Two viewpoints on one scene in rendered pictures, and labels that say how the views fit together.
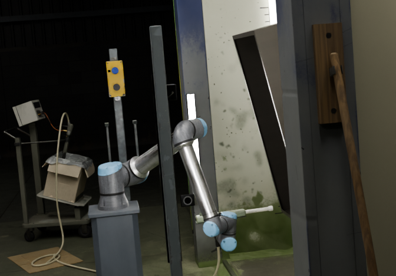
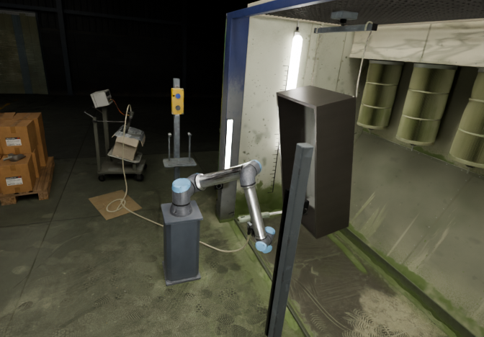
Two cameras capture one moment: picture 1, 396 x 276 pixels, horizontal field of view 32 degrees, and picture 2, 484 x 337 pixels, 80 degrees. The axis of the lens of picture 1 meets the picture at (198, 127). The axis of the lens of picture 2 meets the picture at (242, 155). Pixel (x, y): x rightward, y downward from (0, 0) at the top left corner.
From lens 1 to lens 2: 2.13 m
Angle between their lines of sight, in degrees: 21
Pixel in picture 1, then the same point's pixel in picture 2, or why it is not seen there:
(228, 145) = (248, 153)
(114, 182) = (184, 197)
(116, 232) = (184, 232)
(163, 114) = (294, 232)
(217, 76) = (248, 109)
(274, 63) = (323, 132)
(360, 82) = not seen: outside the picture
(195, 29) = (240, 75)
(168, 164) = (288, 272)
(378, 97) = not seen: outside the picture
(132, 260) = (194, 249)
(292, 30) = not seen: outside the picture
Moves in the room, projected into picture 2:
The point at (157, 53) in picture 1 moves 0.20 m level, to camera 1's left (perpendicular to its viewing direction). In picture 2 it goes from (302, 176) to (253, 177)
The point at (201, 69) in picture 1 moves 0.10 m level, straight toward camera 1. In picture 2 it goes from (239, 103) to (241, 105)
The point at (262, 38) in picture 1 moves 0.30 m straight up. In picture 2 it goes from (320, 113) to (328, 69)
